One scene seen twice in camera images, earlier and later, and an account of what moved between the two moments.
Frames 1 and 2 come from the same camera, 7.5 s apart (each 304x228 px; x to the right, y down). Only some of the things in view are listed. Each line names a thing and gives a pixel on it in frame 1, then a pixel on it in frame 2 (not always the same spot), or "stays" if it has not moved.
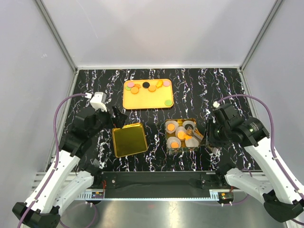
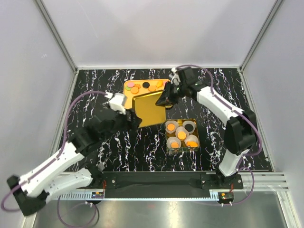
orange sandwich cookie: x=134 y=90 stays
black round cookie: x=146 y=85 stays
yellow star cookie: x=187 y=137 -> x=192 y=144
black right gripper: x=210 y=137 -> x=165 y=99
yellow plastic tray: x=150 y=94 stays
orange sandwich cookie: x=175 y=145 stays
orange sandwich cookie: x=152 y=88 stays
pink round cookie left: x=130 y=84 stays
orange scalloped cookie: x=170 y=127 stays
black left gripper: x=118 y=121 -> x=132 y=125
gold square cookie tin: x=182 y=135 stays
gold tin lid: x=129 y=140 -> x=150 y=113
